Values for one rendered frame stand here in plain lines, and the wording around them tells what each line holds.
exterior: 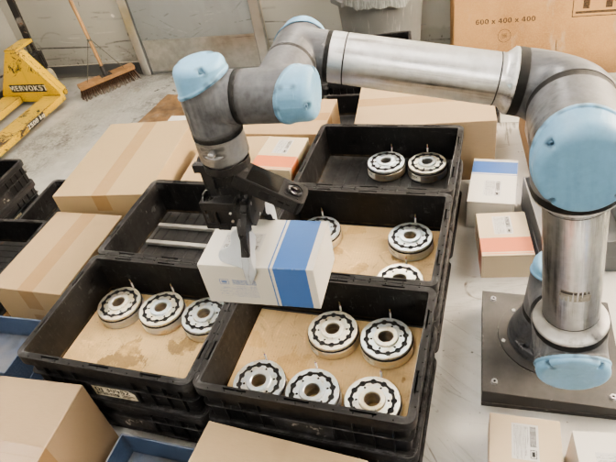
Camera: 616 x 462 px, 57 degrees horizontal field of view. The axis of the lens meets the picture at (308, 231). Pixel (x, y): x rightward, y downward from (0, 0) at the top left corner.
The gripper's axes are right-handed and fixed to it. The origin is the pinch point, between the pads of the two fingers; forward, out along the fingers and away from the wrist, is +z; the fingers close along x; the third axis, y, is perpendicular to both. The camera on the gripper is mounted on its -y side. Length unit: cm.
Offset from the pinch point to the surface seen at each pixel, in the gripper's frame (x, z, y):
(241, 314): -3.7, 21.2, 11.4
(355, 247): -32.5, 28.1, -6.8
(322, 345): -0.7, 25.2, -5.8
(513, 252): -39, 34, -43
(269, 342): -2.3, 27.9, 6.4
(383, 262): -27.6, 28.1, -14.3
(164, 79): -303, 110, 198
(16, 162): -105, 52, 160
